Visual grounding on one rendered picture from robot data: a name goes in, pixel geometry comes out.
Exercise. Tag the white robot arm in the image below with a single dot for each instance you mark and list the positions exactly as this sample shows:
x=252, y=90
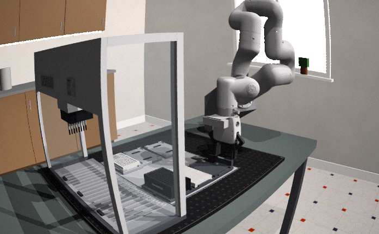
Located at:
x=246, y=19

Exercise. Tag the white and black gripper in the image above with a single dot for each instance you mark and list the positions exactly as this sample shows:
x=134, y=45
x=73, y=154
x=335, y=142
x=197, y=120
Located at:
x=230, y=135

